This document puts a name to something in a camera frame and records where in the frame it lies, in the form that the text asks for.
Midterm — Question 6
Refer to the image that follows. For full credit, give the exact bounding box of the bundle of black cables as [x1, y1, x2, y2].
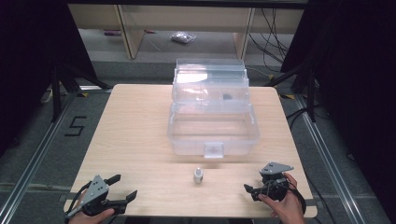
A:
[247, 8, 291, 64]

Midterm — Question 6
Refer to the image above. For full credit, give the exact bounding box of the beige wooden shelf unit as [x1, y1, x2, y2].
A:
[67, 3, 304, 60]

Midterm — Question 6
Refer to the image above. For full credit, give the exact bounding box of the small white bottle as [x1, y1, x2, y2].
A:
[192, 166, 205, 185]

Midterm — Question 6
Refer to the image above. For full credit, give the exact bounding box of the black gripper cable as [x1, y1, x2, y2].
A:
[64, 181, 93, 224]
[281, 181, 308, 217]

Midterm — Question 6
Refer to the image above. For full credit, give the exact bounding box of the person's left hand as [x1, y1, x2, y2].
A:
[67, 208, 116, 224]

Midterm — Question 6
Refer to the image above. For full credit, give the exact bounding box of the aluminium floor rail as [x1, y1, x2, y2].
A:
[293, 92, 367, 224]
[0, 85, 113, 224]

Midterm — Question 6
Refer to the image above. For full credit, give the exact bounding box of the clear plastic storage box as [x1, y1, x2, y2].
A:
[166, 58, 262, 160]

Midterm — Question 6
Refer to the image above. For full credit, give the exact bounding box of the person's right hand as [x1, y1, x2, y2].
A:
[257, 172, 308, 224]

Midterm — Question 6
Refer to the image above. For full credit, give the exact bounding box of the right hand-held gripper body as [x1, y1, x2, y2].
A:
[259, 161, 295, 203]

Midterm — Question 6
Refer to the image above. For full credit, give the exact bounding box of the dark curtain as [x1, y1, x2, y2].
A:
[279, 0, 396, 223]
[0, 0, 98, 157]

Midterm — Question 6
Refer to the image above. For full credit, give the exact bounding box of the clear plastic bag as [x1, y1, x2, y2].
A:
[170, 31, 198, 45]

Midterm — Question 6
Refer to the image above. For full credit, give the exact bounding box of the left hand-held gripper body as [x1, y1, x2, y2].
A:
[64, 175, 127, 218]

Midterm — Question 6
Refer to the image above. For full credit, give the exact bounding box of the black floor cable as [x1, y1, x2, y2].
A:
[285, 105, 314, 130]

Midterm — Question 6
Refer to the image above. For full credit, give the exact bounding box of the black metal stand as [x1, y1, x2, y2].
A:
[264, 55, 319, 123]
[49, 62, 114, 123]

